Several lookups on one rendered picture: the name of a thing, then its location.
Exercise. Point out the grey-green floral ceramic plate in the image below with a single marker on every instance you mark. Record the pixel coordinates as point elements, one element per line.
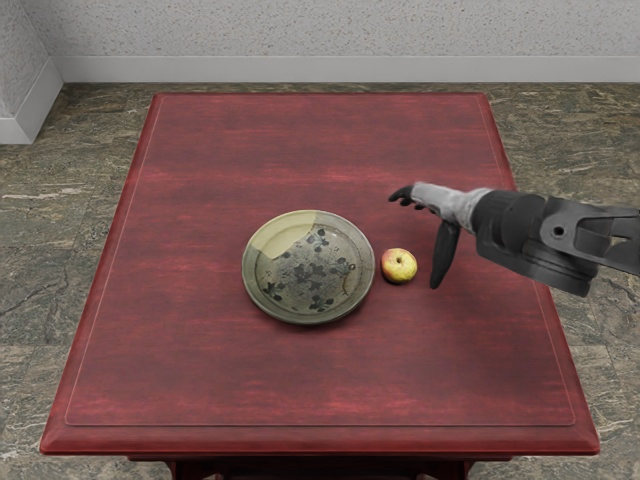
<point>308,266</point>

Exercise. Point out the yellow-red apple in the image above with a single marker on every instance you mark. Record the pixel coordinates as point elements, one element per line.
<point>399,265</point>

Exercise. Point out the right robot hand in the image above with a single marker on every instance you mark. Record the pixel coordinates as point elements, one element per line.
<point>447,204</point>

